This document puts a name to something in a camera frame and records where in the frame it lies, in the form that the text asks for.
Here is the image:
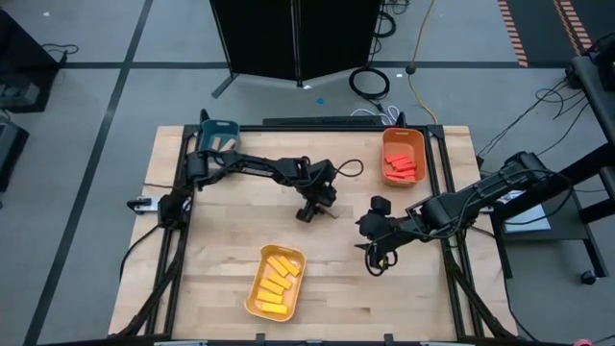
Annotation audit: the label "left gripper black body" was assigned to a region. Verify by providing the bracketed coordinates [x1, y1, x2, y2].
[293, 158, 338, 224]

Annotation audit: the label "orange plastic bin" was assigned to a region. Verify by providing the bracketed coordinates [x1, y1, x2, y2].
[381, 127, 429, 188]

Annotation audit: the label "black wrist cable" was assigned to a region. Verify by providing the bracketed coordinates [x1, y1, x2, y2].
[333, 159, 365, 180]
[363, 239, 400, 279]

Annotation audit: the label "long black bar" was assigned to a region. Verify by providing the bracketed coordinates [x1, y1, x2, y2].
[261, 114, 384, 128]

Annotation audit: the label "yellow extension cable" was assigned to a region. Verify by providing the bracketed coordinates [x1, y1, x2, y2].
[406, 0, 439, 126]

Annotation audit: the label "coiled black floor cable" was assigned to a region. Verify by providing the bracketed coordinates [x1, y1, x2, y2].
[348, 65, 392, 102]

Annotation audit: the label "orange striped floor tape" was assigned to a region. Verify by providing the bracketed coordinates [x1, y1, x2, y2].
[497, 0, 529, 68]
[552, 0, 595, 57]

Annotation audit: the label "large black cabinet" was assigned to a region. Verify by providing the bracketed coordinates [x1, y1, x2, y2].
[0, 9, 62, 115]

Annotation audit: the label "black cable bundle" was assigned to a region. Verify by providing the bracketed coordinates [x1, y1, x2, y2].
[369, 0, 410, 68]

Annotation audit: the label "black floor cables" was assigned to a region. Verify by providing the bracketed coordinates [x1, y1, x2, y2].
[475, 76, 592, 160]

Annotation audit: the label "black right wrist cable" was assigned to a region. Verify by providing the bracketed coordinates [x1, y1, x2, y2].
[363, 239, 400, 279]

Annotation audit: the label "white cable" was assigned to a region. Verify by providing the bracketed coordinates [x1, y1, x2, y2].
[350, 104, 402, 126]

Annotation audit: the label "teal plastic bin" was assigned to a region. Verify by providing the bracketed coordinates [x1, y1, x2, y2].
[198, 118, 241, 155]

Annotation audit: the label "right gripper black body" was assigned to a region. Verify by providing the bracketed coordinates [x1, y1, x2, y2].
[357, 195, 409, 246]

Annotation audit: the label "black left base cable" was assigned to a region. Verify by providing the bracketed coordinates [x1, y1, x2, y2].
[118, 223, 162, 283]

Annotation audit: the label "black folding divider screen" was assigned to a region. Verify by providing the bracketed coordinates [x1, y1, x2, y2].
[209, 0, 385, 100]

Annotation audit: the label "small black equipment box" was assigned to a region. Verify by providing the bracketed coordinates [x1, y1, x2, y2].
[0, 119, 30, 193]

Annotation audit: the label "yellow plastic bin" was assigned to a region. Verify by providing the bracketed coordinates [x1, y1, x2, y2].
[243, 243, 308, 324]

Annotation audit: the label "black cable with plug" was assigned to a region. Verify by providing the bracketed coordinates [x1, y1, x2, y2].
[41, 42, 81, 66]

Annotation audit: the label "white paper sheet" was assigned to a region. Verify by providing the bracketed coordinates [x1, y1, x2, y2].
[504, 189, 553, 235]

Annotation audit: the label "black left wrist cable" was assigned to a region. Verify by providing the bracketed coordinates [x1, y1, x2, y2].
[333, 159, 365, 180]

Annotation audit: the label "black equipment stand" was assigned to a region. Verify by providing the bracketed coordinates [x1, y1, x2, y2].
[489, 141, 615, 280]

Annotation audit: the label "black aluminium table frame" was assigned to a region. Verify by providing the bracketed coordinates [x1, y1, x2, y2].
[110, 122, 520, 346]

